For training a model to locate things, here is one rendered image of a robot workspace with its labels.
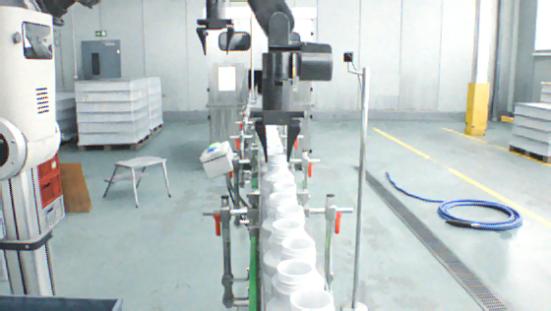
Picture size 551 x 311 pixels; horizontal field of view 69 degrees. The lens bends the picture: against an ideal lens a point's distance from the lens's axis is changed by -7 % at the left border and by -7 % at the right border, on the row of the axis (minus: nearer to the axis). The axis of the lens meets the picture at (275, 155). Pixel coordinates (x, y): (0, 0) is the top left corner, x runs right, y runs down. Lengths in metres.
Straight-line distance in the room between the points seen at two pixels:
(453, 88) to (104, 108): 8.75
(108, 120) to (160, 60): 4.11
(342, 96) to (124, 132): 5.99
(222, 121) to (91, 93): 2.76
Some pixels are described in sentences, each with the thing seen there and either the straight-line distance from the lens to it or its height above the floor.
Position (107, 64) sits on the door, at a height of 1.48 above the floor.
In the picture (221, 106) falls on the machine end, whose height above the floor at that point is 0.86.
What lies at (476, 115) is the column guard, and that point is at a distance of 9.54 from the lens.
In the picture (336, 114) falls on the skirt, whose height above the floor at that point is 0.14.
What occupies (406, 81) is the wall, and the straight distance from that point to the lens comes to 11.69.
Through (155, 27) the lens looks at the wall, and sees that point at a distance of 11.33.
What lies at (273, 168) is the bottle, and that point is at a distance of 0.80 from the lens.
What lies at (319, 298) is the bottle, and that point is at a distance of 0.39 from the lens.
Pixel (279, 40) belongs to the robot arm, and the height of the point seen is 1.40.
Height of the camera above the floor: 1.35
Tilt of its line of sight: 12 degrees down
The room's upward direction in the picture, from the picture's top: straight up
